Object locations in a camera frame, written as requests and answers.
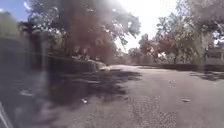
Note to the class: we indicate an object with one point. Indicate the large dark tree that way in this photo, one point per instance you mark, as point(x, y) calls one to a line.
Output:
point(90, 30)

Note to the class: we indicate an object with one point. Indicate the grey asphalt road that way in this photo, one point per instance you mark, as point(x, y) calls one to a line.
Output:
point(150, 96)

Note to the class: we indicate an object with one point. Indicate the dark low hedge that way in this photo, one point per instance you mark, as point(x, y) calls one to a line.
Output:
point(173, 67)

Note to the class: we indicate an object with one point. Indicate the row of trees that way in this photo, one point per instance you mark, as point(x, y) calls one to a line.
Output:
point(176, 40)

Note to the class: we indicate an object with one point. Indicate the pale building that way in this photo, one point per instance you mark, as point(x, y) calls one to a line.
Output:
point(215, 56)

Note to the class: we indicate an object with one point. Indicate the tree-covered slope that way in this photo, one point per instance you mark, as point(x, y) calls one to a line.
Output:
point(8, 25)

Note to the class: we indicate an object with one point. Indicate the dark low wall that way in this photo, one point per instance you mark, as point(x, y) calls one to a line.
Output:
point(66, 65)

